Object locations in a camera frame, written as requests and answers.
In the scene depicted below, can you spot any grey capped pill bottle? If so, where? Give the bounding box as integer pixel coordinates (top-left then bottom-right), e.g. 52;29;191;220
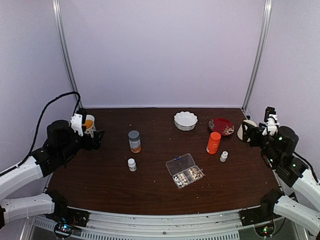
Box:
128;130;142;154

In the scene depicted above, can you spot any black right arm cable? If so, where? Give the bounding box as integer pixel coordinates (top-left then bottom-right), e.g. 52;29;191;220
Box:
293;151;320;183

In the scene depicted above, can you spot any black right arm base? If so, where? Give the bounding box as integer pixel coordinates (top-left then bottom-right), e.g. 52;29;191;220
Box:
239;188;285;227

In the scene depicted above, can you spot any aluminium frame post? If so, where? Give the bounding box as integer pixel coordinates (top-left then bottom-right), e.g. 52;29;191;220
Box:
51;0;85;113
241;0;273;115

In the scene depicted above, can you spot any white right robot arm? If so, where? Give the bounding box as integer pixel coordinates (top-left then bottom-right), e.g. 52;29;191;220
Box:
238;121;320;239

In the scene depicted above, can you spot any right aluminium frame post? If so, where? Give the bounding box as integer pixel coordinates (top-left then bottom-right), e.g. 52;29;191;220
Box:
241;0;273;115

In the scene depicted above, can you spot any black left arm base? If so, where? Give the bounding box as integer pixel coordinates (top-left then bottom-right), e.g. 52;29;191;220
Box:
45;190;90;240

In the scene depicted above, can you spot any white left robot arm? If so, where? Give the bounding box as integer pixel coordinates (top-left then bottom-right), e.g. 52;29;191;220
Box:
0;120;105;227

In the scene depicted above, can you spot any small white capped bottle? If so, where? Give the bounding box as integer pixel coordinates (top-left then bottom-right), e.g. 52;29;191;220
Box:
127;158;137;172

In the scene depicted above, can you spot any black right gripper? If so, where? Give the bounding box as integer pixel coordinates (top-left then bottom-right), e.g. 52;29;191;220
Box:
241;122;280;167

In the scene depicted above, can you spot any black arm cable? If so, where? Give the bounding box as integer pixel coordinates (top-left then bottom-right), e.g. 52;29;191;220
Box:
0;91;85;176
293;151;320;183

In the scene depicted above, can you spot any clear plastic pill organizer box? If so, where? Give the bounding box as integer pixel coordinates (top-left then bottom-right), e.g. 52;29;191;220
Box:
165;153;205;189

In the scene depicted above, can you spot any white pill bottle green label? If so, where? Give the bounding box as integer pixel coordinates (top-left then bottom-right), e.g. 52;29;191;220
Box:
220;151;229;162

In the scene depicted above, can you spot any patterned mug with orange interior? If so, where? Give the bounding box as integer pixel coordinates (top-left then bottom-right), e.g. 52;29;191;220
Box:
82;114;97;138

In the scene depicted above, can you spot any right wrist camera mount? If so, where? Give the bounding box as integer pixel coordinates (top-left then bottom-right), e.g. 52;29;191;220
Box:
258;106;280;136

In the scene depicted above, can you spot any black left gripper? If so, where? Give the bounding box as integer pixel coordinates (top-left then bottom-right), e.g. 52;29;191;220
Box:
58;129;104;162

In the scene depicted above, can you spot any white scalloped ceramic bowl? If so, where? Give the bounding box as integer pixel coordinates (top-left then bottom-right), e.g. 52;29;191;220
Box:
173;111;198;131

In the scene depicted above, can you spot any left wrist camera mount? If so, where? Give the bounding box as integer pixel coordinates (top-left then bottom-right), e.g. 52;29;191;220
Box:
70;108;87;137

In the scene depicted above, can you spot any red floral plate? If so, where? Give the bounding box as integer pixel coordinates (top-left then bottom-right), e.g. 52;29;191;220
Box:
208;117;235;136

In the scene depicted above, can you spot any aluminium front rail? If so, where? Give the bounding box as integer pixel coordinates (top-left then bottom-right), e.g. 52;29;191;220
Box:
19;197;311;240

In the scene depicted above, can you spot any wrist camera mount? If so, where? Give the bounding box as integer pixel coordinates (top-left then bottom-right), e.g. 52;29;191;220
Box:
258;106;280;136
70;108;87;137

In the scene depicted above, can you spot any cream ribbed mug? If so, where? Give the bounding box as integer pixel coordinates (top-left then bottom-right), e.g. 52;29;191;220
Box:
237;119;258;143

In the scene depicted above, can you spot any left aluminium frame post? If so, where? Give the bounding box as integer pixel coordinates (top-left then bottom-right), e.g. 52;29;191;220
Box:
51;0;85;113

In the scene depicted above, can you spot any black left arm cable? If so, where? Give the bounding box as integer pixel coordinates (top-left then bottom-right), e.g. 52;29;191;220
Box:
0;91;85;176

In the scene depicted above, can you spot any orange pill bottle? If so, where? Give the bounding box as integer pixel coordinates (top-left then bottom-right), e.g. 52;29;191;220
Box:
206;132;222;155

